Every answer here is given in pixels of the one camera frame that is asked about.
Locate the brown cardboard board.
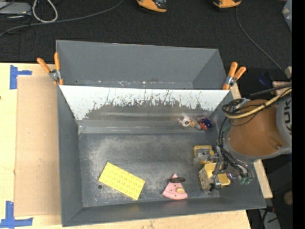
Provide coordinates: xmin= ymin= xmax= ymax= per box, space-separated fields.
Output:
xmin=13 ymin=75 xmax=61 ymax=217

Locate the yellow studded flat block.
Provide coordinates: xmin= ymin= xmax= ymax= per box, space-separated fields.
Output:
xmin=98 ymin=161 xmax=146 ymax=201

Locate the small yellow box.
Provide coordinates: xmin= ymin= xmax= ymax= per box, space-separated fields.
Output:
xmin=193 ymin=145 xmax=215 ymax=165

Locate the grey metal bin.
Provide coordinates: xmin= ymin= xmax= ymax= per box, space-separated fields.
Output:
xmin=55 ymin=39 xmax=267 ymax=227

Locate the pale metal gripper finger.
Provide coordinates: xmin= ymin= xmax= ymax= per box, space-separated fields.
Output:
xmin=208 ymin=164 xmax=224 ymax=191
xmin=194 ymin=151 xmax=216 ymax=164

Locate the pink toy pizza slice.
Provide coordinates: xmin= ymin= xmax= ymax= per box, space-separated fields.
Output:
xmin=162 ymin=173 xmax=189 ymax=201

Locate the clear bag of small toys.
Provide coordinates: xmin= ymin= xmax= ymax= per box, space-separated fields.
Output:
xmin=178 ymin=114 xmax=213 ymax=131

